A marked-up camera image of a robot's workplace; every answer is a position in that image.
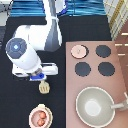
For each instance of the pink toy stove board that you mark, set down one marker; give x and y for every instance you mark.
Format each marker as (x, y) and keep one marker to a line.
(85, 51)

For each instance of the black burner back right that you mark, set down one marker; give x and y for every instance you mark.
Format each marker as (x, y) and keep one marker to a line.
(103, 51)

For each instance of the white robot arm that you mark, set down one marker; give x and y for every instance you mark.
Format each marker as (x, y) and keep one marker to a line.
(22, 48)

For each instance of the black burner front left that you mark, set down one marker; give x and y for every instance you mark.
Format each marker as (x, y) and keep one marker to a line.
(82, 69)

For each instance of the pink pot lid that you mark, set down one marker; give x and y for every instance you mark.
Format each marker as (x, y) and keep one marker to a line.
(79, 51)

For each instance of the pink toy pot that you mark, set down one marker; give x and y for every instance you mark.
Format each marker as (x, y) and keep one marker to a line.
(40, 117)

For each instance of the cream slotted spatula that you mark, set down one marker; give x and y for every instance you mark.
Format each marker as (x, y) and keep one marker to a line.
(44, 87)

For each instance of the white gripper blue trim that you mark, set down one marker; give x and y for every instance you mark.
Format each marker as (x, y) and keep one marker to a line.
(41, 73)

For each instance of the black burner front right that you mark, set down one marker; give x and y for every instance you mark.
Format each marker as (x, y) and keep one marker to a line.
(106, 69)

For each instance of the cream round plate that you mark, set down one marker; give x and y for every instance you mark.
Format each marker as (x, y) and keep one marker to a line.
(49, 116)

